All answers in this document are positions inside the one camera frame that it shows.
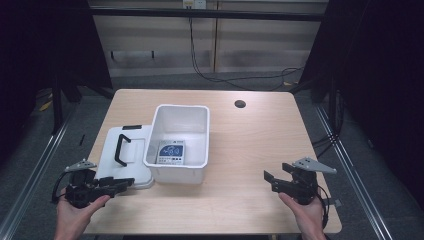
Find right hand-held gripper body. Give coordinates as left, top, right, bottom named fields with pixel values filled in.
left=282, top=156, right=338, bottom=206

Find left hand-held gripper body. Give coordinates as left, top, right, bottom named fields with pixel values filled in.
left=64, top=159, right=102, bottom=210

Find white lid with black handle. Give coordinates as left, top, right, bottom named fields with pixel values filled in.
left=94, top=124, right=155, bottom=191

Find white plastic storage box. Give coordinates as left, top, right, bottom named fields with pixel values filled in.
left=142, top=103, right=211, bottom=186

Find person's left hand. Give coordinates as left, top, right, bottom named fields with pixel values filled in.
left=54, top=194, right=111, bottom=240

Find person's right hand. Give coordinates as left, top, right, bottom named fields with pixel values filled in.
left=278, top=192, right=327, bottom=240

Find blue and white packet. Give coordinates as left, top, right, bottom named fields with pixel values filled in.
left=156, top=139, right=186, bottom=166

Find black metal stand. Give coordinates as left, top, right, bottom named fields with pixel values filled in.
left=50, top=75, right=65, bottom=135

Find yellow floor tape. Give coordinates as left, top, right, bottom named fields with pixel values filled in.
left=38, top=99, right=54, bottom=113

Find dark curtain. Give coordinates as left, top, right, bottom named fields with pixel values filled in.
left=299, top=0, right=424, bottom=209
left=0, top=0, right=113, bottom=168

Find black horizontal metal bar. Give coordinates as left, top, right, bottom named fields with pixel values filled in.
left=89, top=7, right=327, bottom=23

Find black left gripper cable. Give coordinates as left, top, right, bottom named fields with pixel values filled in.
left=51, top=171, right=69, bottom=205

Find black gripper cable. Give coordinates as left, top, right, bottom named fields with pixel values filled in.
left=51, top=171, right=69, bottom=205
left=314, top=184, right=332, bottom=230

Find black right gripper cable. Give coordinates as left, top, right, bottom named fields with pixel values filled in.
left=314, top=184, right=332, bottom=230

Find black floor cables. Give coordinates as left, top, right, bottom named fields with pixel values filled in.
left=311, top=132, right=342, bottom=160

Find metal floor rail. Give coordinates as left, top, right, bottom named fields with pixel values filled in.
left=0, top=109, right=80, bottom=240
left=314, top=104, right=397, bottom=240

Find black wall cable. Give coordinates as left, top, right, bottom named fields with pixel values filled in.
left=188, top=16, right=305, bottom=92

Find white wall power outlet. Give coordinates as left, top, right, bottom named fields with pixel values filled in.
left=182, top=0, right=208, bottom=10

